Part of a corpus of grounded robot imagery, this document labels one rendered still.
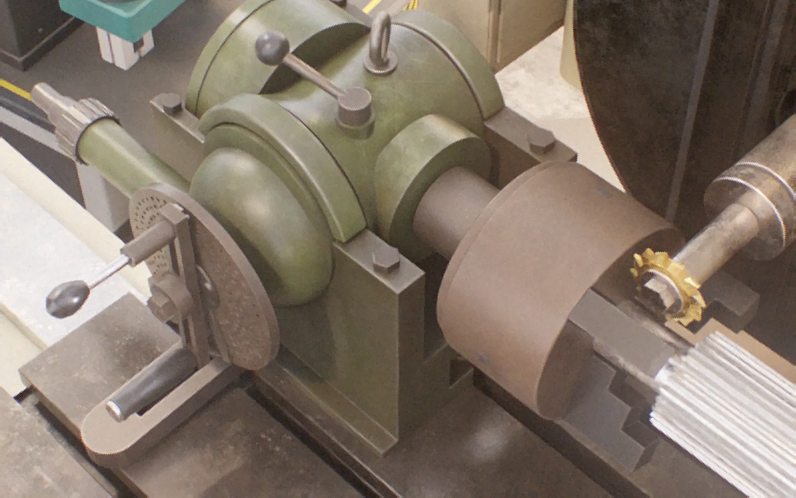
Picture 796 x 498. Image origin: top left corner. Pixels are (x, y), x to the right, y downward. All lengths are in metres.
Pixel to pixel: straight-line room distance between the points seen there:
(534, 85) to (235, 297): 2.00
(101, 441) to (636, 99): 0.59
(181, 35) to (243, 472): 1.56
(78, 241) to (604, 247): 0.94
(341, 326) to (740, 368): 0.36
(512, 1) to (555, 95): 1.65
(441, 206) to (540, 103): 1.90
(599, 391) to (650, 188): 0.30
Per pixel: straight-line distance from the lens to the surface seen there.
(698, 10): 1.31
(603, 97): 1.44
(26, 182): 2.07
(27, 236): 1.96
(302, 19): 1.34
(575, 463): 1.44
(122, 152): 1.38
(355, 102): 1.25
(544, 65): 3.23
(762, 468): 1.15
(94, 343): 1.49
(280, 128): 1.23
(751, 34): 1.26
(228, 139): 1.28
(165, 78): 2.75
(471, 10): 1.53
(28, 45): 2.80
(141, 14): 2.39
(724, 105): 1.32
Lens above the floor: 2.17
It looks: 49 degrees down
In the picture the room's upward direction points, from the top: straight up
